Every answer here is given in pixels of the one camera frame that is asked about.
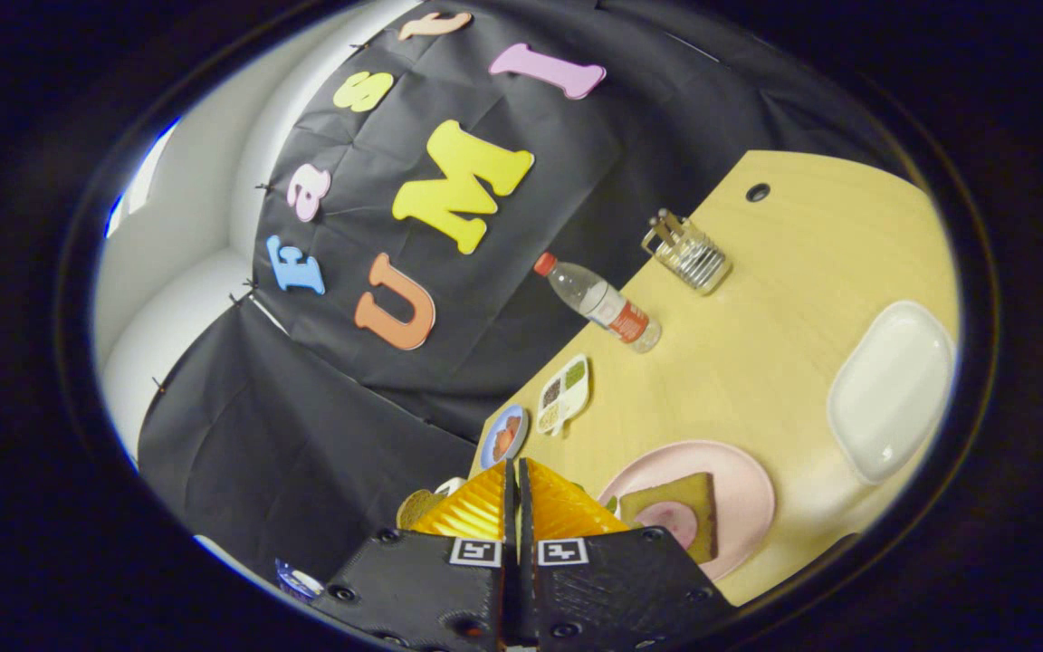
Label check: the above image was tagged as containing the blue plate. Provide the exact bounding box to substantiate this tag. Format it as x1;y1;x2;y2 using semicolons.
479;403;531;472

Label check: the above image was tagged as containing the bread slice with dark crust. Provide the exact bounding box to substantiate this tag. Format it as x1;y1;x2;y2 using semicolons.
619;473;719;564

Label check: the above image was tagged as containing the metal wire utensil holder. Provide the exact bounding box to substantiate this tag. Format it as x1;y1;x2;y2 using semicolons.
640;208;732;297

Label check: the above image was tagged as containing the pink ham slice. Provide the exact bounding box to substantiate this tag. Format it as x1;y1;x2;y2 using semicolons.
644;503;696;549

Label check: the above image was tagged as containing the white rectangular plate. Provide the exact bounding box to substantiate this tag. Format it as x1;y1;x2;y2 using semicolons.
826;300;957;485

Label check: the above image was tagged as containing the white divided seasoning tray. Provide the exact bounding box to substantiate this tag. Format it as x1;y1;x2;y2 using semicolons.
535;353;592;437

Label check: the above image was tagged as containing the black backdrop cloth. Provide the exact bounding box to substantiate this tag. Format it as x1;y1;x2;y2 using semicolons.
137;0;921;580

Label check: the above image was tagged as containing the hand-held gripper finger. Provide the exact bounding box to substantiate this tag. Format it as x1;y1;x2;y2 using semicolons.
307;458;517;652
518;457;742;652

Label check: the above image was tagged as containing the brown toast slice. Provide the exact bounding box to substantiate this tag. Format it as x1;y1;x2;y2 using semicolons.
395;489;446;532

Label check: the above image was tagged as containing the clear bottle with red cap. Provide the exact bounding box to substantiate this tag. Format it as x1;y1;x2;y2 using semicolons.
533;251;664;355

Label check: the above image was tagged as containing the pink plate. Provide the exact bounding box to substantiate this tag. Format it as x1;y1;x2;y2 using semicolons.
596;440;777;582

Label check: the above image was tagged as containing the wooden handled utensil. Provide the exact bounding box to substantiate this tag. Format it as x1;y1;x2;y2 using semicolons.
644;208;683;245

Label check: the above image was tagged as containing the ceiling light panel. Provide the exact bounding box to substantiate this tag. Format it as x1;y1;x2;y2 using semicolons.
105;118;180;238

